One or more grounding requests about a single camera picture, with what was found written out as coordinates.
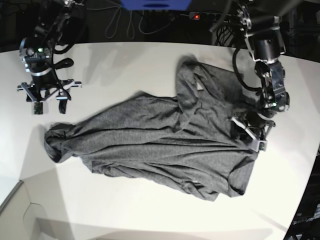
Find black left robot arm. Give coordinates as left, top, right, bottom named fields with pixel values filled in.
left=210, top=0, right=295, bottom=152

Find black power strip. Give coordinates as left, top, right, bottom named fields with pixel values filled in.
left=188, top=11, right=239, bottom=23

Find grey t-shirt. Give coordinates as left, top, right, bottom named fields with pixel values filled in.
left=44, top=57, right=258, bottom=201

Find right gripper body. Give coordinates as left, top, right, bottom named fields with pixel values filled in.
left=16, top=37, right=82, bottom=115

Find grey cables behind table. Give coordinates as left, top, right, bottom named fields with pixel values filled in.
left=104, top=4, right=176, bottom=40

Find blue box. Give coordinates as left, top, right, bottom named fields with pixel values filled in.
left=120, top=0, right=192, bottom=11

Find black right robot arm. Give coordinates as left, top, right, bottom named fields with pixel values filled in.
left=16, top=0, right=87, bottom=115

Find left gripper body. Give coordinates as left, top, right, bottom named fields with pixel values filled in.
left=229, top=110, right=276, bottom=152

